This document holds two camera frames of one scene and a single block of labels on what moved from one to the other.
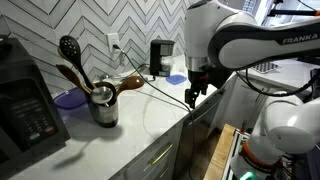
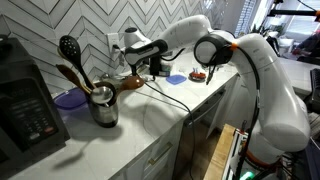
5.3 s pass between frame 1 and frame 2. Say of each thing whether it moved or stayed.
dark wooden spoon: stayed
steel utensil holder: stayed
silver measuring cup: stayed
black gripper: moved
